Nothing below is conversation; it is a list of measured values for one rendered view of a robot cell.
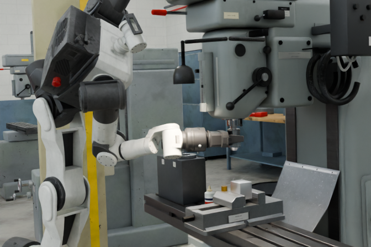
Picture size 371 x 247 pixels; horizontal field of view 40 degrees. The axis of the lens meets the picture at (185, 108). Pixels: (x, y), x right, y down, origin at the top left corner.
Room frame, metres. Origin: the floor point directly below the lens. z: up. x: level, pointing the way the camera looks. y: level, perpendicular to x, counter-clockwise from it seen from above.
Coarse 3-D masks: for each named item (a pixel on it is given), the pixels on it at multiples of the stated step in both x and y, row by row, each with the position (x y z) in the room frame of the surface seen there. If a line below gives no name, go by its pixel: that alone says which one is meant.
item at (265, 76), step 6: (258, 72) 1.77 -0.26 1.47; (264, 72) 1.78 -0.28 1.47; (270, 72) 1.79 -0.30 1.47; (252, 78) 1.79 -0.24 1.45; (258, 78) 1.77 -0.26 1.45; (264, 78) 1.78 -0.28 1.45; (270, 78) 1.79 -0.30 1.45; (252, 84) 1.76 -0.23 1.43; (258, 84) 1.77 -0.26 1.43; (264, 84) 1.78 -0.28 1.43; (246, 90) 1.75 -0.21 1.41; (240, 96) 1.73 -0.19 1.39; (228, 102) 1.72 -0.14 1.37; (234, 102) 1.72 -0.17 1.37; (228, 108) 1.71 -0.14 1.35
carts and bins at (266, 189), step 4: (252, 184) 3.94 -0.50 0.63; (256, 184) 3.97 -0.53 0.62; (260, 184) 3.99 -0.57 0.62; (264, 184) 4.00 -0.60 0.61; (268, 184) 4.01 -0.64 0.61; (272, 184) 4.02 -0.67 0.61; (276, 184) 4.01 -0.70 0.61; (252, 188) 3.93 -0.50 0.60; (256, 188) 3.96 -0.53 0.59; (260, 188) 3.99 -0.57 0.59; (264, 188) 4.00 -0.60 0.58; (268, 188) 4.01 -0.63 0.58; (272, 188) 4.01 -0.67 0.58; (268, 192) 4.01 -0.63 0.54; (272, 192) 4.01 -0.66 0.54
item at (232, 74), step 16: (208, 32) 1.86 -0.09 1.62; (224, 32) 1.77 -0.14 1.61; (240, 32) 1.78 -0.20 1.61; (208, 48) 1.84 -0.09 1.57; (224, 48) 1.77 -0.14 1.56; (240, 48) 1.77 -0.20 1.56; (256, 48) 1.81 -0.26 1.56; (224, 64) 1.77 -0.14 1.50; (240, 64) 1.77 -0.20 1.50; (256, 64) 1.80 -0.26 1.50; (224, 80) 1.77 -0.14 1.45; (240, 80) 1.77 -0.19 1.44; (224, 96) 1.77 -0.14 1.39; (256, 96) 1.80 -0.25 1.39; (208, 112) 1.86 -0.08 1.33; (224, 112) 1.79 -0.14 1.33; (240, 112) 1.80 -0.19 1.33
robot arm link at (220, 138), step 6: (198, 132) 1.82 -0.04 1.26; (204, 132) 1.82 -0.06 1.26; (210, 132) 1.84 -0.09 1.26; (216, 132) 1.84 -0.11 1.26; (222, 132) 1.82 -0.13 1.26; (198, 138) 1.81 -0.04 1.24; (204, 138) 1.81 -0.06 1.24; (210, 138) 1.82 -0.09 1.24; (216, 138) 1.82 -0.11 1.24; (222, 138) 1.81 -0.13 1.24; (228, 138) 1.80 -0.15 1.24; (198, 144) 1.81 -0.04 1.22; (204, 144) 1.81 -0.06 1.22; (210, 144) 1.82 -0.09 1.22; (216, 144) 1.82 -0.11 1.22; (222, 144) 1.81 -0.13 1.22; (228, 144) 1.81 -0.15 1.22; (198, 150) 1.83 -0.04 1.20; (204, 150) 1.83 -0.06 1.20
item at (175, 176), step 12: (192, 156) 2.16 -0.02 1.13; (168, 168) 2.21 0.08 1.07; (180, 168) 2.12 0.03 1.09; (192, 168) 2.14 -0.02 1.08; (204, 168) 2.17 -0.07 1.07; (168, 180) 2.21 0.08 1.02; (180, 180) 2.13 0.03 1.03; (192, 180) 2.14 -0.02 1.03; (204, 180) 2.17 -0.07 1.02; (168, 192) 2.21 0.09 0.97; (180, 192) 2.13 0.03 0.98; (192, 192) 2.14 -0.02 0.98; (204, 192) 2.17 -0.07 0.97
